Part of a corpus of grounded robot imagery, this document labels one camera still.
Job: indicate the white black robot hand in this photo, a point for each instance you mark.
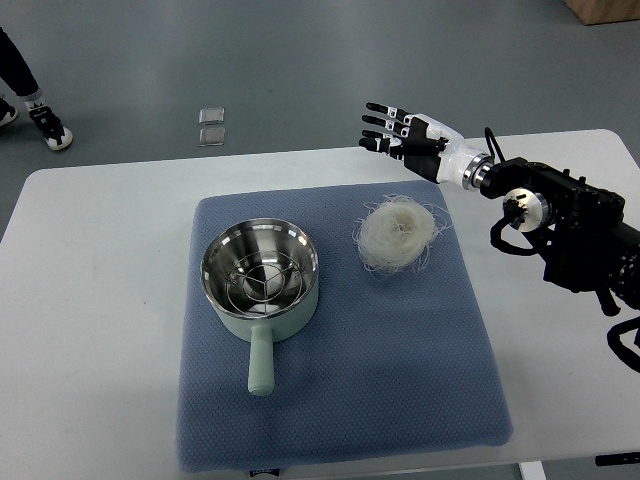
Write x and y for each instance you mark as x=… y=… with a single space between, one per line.
x=425 y=146

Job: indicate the white vermicelli nest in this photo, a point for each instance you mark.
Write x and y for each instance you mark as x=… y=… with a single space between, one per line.
x=398 y=233

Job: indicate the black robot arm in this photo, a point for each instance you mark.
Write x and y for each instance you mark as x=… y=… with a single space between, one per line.
x=577 y=229

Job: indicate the mint green steel pot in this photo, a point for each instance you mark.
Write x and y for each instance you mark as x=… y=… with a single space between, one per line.
x=261 y=240

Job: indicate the brown cardboard box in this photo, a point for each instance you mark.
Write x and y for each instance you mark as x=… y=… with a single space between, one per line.
x=596 y=12

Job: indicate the lower clear floor plate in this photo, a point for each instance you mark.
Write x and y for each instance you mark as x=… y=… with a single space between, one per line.
x=211 y=136

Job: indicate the clear floor plate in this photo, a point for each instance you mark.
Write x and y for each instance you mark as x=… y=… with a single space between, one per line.
x=211 y=115
x=211 y=136

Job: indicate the upper clear floor plate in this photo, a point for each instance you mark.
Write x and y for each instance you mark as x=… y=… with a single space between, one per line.
x=211 y=115

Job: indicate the white table leg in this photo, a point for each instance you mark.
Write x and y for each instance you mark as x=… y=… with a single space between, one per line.
x=533 y=470

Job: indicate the black white right sneaker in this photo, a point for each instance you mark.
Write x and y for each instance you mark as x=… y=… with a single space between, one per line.
x=55 y=134

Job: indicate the black white sneaker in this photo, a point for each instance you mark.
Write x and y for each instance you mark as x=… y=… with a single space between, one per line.
x=55 y=134
x=8 y=113

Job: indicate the person's dark trouser leg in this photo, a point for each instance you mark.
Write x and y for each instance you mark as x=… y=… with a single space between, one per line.
x=15 y=72

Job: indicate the black white left sneaker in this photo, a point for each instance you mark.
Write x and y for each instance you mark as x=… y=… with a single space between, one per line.
x=8 y=113

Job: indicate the round wire steaming rack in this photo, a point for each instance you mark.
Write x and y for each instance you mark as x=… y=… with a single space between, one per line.
x=262 y=289

